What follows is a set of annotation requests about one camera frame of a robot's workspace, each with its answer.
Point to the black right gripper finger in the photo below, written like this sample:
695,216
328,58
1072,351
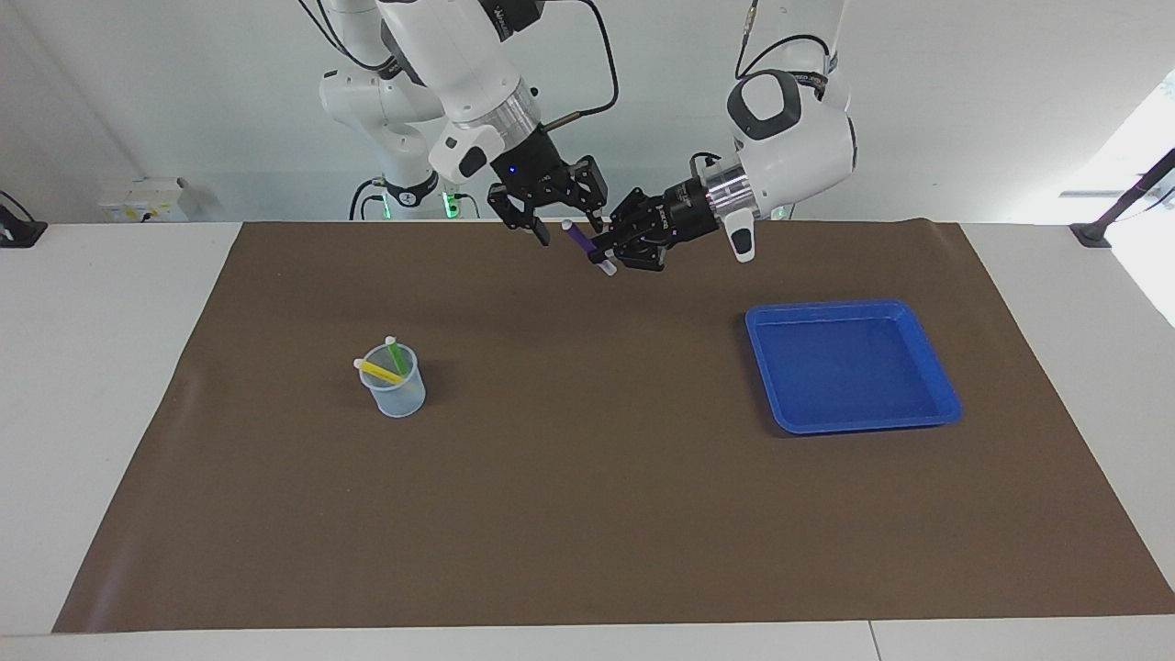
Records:
519,213
592,188

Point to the purple marker pen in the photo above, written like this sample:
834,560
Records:
580,237

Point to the black clamp stand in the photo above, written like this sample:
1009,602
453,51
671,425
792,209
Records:
1124,202

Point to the brown table mat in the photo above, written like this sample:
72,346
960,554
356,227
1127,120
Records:
587,505

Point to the white wall socket box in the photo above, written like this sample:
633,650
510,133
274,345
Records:
142,202

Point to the blue plastic tray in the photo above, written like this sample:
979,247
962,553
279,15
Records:
854,367

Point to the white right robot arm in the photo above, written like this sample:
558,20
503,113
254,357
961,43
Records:
459,46

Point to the black table mount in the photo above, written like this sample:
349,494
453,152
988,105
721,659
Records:
20,231

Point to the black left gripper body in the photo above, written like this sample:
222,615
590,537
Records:
684,216

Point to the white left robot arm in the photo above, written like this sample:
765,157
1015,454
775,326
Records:
808,147

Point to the green marker pen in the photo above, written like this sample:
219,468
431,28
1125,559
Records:
397,358

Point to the translucent plastic cup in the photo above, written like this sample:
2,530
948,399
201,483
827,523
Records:
397,399

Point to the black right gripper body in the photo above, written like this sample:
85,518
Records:
537,170

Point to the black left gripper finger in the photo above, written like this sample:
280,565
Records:
633,216
638,255

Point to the yellow marker pen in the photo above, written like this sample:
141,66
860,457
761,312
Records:
378,370

